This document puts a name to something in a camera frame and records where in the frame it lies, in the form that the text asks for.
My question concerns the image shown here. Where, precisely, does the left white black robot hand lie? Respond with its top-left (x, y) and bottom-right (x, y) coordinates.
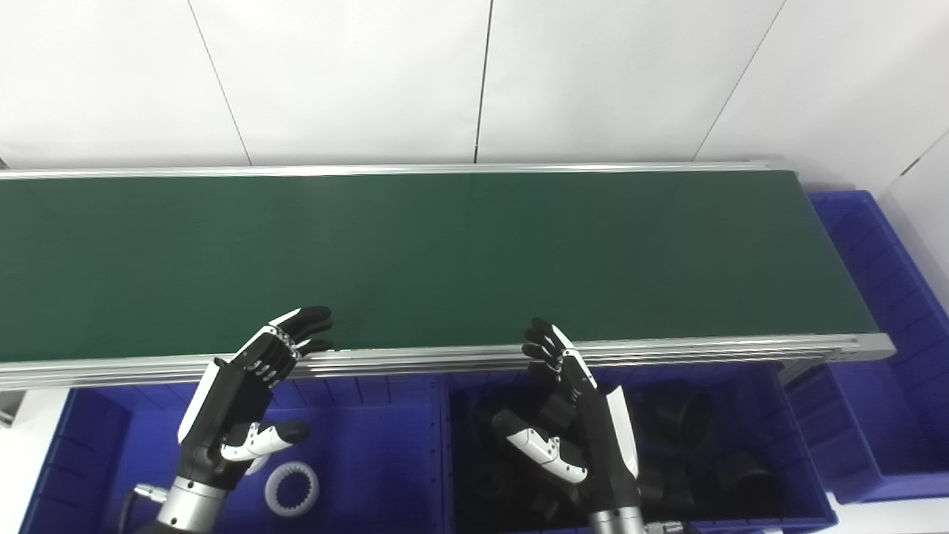
top-left (176, 306), bottom-right (334, 494)

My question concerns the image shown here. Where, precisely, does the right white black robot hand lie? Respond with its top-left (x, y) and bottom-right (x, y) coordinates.
top-left (491, 317), bottom-right (642, 516)

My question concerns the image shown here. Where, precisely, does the black cylinder part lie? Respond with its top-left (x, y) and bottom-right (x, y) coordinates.
top-left (639, 460), bottom-right (699, 512)
top-left (712, 449), bottom-right (784, 514)
top-left (645, 382), bottom-right (716, 446)
top-left (467, 445), bottom-right (536, 514)

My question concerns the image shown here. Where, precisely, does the blue bin with white parts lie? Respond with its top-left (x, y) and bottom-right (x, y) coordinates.
top-left (19, 375), bottom-right (453, 534)

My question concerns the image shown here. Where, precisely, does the green conveyor belt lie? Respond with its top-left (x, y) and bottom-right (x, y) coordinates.
top-left (0, 157), bottom-right (896, 392)
top-left (0, 169), bottom-right (880, 364)

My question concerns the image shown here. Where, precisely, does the blue bin with black parts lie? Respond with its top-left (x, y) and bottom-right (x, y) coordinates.
top-left (443, 363), bottom-right (839, 534)

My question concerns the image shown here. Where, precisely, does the aluminium conveyor leg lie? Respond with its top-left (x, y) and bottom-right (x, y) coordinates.
top-left (0, 389), bottom-right (27, 429)
top-left (778, 360), bottom-right (833, 388)

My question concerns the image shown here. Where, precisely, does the empty blue bin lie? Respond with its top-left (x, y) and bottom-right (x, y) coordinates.
top-left (786, 191), bottom-right (949, 505)

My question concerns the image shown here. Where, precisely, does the white toothed ring part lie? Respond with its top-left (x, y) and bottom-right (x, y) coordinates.
top-left (265, 461), bottom-right (320, 518)

